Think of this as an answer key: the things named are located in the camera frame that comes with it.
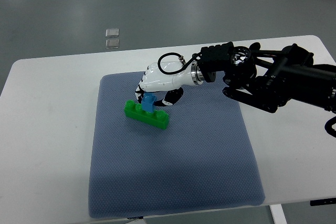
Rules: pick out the white table leg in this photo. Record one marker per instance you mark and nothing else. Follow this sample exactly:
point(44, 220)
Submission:
point(277, 213)

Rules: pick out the metal floor plate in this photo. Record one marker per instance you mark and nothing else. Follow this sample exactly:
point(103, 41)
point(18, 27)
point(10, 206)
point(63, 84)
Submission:
point(112, 43)
point(112, 32)

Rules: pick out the black label tag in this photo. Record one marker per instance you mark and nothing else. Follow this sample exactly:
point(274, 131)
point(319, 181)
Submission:
point(135, 218)

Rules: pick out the lower metal floor plate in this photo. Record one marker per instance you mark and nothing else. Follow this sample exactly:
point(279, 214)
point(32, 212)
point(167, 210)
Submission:
point(112, 43)

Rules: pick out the blue-grey fabric mat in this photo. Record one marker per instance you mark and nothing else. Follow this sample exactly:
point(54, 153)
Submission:
point(202, 160)

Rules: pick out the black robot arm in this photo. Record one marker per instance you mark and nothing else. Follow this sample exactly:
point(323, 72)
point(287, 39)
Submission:
point(266, 79)

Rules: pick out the green four-stud toy block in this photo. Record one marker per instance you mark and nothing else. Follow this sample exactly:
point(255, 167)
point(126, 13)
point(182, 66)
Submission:
point(157, 118)

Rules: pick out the blue toy block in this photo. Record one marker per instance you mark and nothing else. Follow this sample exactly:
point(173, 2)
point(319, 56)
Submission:
point(148, 101)

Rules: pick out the black table control panel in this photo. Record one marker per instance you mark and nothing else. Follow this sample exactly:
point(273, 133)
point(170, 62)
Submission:
point(322, 202)

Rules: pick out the upper metal floor plate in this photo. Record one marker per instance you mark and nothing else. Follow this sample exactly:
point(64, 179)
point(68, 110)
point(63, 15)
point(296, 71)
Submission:
point(112, 32)

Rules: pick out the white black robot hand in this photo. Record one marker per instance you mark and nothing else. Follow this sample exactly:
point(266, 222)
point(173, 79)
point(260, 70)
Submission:
point(168, 77)

